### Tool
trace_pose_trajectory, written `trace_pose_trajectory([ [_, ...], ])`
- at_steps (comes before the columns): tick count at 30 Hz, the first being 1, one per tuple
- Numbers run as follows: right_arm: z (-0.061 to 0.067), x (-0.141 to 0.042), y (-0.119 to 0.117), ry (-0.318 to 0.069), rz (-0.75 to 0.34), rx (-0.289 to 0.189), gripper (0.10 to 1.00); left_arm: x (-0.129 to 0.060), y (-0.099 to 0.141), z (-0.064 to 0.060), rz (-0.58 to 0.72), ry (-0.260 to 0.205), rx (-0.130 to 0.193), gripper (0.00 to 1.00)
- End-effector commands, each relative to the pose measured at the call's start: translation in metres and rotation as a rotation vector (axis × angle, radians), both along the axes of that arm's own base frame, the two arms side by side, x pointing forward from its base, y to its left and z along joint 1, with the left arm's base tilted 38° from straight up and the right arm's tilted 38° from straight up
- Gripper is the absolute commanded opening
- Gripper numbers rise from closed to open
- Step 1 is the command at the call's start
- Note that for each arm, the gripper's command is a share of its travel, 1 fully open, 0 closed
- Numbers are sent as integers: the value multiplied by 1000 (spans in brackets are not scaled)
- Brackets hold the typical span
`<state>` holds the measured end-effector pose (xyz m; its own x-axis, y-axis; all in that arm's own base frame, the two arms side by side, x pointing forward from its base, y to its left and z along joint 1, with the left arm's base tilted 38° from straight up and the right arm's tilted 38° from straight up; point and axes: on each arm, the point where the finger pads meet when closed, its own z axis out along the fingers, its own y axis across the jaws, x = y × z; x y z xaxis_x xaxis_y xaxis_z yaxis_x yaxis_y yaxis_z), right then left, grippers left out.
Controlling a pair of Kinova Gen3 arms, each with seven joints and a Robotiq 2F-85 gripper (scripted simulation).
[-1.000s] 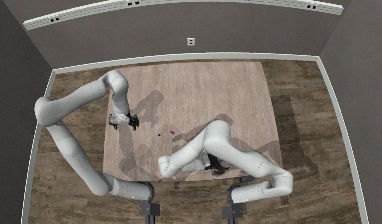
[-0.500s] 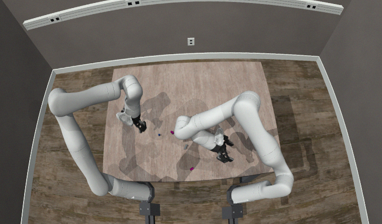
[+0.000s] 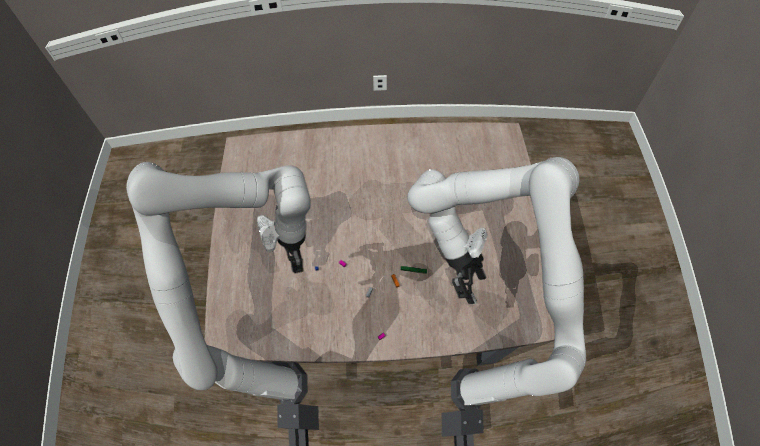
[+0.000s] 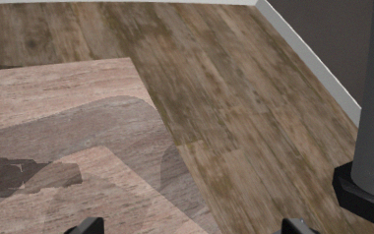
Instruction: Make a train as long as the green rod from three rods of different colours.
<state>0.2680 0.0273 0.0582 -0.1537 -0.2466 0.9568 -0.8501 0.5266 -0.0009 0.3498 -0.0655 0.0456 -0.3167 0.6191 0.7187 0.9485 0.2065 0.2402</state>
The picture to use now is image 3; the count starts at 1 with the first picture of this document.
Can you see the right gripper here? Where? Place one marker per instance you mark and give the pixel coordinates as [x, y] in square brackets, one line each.
[466, 272]

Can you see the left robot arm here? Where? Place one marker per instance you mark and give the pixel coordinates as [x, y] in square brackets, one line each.
[152, 191]

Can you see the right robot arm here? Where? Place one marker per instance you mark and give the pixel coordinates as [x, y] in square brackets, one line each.
[550, 186]

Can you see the green rod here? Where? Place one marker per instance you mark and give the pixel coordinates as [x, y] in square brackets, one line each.
[414, 269]

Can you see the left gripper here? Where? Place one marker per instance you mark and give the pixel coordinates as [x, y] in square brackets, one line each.
[295, 251]

